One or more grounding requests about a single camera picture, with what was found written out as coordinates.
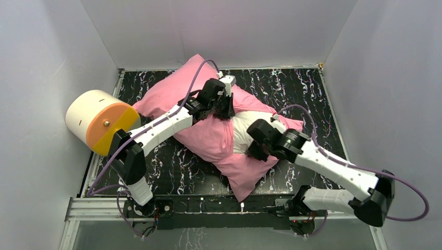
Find white pillow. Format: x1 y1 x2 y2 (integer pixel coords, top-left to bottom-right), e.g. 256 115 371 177
232 111 277 155

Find pink pillowcase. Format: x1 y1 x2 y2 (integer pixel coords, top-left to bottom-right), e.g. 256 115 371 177
132 54 304 203

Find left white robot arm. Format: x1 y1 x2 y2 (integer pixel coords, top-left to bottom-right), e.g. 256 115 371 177
107 75 236 217

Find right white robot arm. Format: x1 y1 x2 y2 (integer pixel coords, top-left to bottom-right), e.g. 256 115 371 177
246 118 395 227

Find white orange yellow cylinder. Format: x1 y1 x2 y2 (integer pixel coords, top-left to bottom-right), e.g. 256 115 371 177
65 90 141 156

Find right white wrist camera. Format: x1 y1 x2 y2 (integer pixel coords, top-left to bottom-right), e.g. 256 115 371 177
270 114 287 133

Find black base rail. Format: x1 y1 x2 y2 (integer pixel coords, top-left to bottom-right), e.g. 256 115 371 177
155 194 300 230

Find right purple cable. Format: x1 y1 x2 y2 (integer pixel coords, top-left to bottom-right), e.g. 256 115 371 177
276 104 430 222

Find purple cable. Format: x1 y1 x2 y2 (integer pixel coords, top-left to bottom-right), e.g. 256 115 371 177
86 59 222 198
276 104 430 222

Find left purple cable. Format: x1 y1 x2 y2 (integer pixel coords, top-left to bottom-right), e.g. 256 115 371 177
86 59 222 198

